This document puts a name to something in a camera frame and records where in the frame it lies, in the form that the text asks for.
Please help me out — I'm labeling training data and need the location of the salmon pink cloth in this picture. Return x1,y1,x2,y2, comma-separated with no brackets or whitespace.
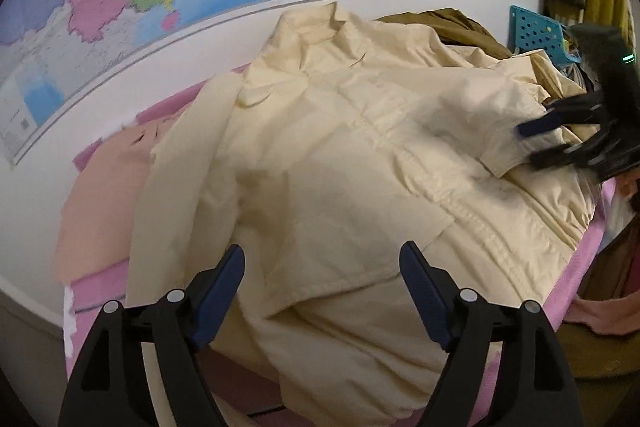
570,294,640,338

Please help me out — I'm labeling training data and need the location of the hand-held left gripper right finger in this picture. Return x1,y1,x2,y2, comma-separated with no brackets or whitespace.
398,241,583,427

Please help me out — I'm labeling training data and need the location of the blue perforated plastic basket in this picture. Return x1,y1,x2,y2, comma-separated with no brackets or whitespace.
509,5,583,68

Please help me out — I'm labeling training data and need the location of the olive brown garment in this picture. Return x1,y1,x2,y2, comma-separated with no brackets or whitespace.
375,8,513,58

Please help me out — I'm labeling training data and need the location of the pink bed sheet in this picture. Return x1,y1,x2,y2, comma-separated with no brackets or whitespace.
62,62,608,427

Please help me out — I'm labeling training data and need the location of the dark brown cloth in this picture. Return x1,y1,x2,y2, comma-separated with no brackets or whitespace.
572,229,640,380

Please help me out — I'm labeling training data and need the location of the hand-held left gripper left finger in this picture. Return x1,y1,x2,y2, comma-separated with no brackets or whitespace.
57,244,247,427

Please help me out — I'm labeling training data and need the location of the cream jacket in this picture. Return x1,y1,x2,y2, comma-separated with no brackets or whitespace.
125,2,608,413

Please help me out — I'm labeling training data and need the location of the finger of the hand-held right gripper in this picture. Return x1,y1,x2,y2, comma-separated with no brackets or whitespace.
515,92,607,138
530,132,618,170

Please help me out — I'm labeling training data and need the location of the peach pink cloth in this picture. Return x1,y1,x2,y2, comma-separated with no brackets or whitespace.
54,119,196,280

